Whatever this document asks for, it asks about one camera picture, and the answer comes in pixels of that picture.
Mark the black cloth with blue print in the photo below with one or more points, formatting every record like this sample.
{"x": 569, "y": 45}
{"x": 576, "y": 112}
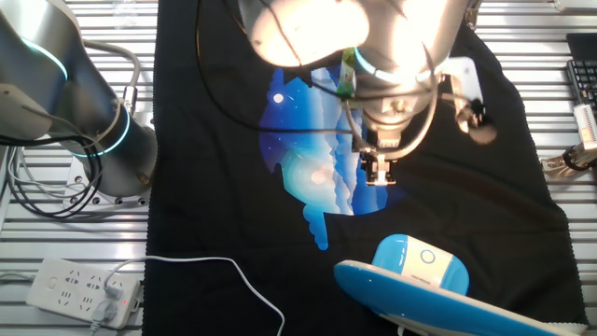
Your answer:
{"x": 210, "y": 210}

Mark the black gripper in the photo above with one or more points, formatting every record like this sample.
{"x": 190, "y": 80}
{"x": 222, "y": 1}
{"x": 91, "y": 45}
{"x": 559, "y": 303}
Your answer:
{"x": 380, "y": 151}

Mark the small white camera box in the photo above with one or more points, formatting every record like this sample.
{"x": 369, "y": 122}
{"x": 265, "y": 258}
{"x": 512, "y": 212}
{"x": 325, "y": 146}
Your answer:
{"x": 585, "y": 123}

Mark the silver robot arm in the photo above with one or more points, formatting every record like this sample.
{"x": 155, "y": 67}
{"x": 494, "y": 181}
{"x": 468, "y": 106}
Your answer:
{"x": 93, "y": 116}

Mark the blue and white plate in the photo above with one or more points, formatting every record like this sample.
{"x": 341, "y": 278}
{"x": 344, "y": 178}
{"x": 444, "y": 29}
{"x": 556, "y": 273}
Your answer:
{"x": 420, "y": 298}

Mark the metal camera clamp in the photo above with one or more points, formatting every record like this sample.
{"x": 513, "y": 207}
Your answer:
{"x": 566, "y": 161}

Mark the clear plastic bag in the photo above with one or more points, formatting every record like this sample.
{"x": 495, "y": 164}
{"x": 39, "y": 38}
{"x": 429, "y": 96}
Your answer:
{"x": 125, "y": 14}

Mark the black keyboard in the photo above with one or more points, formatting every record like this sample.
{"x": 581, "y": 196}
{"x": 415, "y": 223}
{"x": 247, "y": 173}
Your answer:
{"x": 584, "y": 81}

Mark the white cloth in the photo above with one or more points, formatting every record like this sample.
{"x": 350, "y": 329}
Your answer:
{"x": 566, "y": 329}

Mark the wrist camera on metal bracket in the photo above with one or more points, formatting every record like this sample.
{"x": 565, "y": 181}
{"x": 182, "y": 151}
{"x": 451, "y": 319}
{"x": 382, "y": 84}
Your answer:
{"x": 462, "y": 77}

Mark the black flat pad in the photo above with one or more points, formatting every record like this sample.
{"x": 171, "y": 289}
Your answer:
{"x": 583, "y": 46}

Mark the green tea bottle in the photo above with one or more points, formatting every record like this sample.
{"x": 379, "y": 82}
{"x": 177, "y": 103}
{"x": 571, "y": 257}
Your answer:
{"x": 347, "y": 70}

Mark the white power strip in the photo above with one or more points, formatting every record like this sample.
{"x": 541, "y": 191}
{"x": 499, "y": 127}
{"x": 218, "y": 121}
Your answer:
{"x": 79, "y": 291}

